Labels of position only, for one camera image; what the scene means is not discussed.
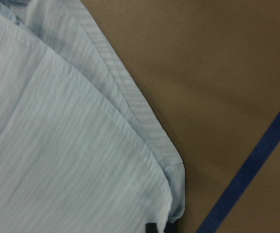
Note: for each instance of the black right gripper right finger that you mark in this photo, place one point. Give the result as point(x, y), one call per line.
point(170, 228)

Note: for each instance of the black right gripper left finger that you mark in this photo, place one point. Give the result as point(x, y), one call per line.
point(151, 228)

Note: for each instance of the light blue button-up shirt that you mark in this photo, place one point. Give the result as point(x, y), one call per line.
point(81, 150)

